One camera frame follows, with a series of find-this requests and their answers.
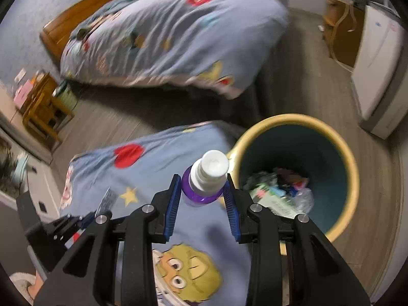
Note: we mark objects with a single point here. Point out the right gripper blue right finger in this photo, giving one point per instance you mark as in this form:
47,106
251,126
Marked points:
231,209

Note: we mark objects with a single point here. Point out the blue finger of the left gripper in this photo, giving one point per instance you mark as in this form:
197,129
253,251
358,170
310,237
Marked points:
87,220

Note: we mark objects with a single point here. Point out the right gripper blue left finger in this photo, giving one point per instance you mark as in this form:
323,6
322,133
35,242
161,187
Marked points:
173,195

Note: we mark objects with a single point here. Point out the purple bottle white cap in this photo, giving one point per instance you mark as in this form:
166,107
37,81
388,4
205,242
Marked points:
203,182

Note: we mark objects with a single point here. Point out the Coltalin medicine box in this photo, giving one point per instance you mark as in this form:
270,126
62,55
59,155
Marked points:
268,198

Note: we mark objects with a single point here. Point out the clear plastic bag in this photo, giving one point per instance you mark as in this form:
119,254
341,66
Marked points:
302,201

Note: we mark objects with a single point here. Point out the yellow teal trash bin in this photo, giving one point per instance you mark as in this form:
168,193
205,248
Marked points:
304,153

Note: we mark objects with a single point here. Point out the near bed cartoon blue cover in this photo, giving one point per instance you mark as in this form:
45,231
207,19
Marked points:
122,254

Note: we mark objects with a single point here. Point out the wooden side table left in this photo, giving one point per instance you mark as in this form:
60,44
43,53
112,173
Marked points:
43,113

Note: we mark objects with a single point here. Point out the small white green bin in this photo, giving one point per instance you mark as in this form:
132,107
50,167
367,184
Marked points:
64,92

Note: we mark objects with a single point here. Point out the pink box on table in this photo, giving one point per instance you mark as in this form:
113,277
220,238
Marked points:
22,93

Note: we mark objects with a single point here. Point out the large bed cartoon duvet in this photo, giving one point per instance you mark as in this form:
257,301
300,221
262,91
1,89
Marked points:
219,45

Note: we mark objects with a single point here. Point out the wooden headboard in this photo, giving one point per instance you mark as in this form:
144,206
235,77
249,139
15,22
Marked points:
55,34

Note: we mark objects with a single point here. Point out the white air purifier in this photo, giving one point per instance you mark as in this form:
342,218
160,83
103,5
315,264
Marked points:
379,77

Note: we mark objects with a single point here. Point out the wooden nightstand right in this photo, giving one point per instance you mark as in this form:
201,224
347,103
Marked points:
343,25

